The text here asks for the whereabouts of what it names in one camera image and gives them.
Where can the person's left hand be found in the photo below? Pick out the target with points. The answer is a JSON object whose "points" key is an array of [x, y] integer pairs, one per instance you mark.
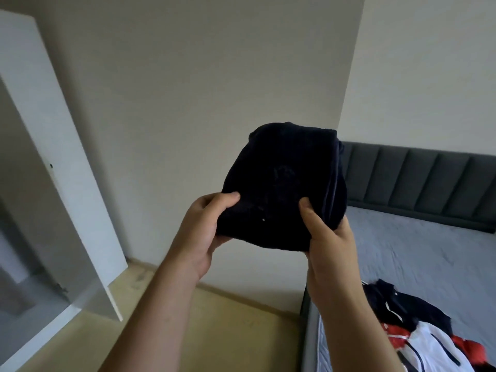
{"points": [[195, 238]]}

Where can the person's right hand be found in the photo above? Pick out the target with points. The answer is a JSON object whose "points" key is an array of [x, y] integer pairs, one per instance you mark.
{"points": [[333, 263]]}

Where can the person's left thumb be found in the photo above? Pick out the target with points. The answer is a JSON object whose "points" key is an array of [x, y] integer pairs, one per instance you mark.
{"points": [[224, 204]]}

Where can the person's right thumb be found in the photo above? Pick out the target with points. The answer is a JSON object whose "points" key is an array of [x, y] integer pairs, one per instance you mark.
{"points": [[316, 220]]}

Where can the dark navy garment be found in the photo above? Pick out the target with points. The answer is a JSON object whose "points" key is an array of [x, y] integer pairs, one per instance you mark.
{"points": [[285, 185]]}

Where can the person's right forearm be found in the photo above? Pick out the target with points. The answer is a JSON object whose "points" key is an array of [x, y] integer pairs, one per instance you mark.
{"points": [[356, 329]]}

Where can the person's left forearm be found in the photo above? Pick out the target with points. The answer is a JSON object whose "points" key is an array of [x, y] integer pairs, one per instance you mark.
{"points": [[155, 321]]}

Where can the grey upholstered bed headboard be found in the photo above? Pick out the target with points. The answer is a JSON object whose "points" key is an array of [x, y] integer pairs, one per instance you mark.
{"points": [[420, 184]]}

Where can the dark navy jacket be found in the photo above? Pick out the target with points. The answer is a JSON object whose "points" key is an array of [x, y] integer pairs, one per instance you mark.
{"points": [[403, 306]]}

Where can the white wardrobe door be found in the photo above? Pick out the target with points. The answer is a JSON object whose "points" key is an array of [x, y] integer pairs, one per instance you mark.
{"points": [[54, 166]]}

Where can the white garment with dark stripe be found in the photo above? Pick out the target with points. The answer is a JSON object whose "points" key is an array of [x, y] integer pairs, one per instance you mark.
{"points": [[434, 350]]}

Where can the red garment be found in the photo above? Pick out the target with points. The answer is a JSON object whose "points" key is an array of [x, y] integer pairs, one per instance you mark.
{"points": [[471, 349]]}

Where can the white wardrobe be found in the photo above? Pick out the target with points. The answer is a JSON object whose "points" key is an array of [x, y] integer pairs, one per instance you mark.
{"points": [[27, 290]]}

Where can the grey bed frame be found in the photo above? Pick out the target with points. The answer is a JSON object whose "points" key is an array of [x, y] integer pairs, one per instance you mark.
{"points": [[307, 337]]}

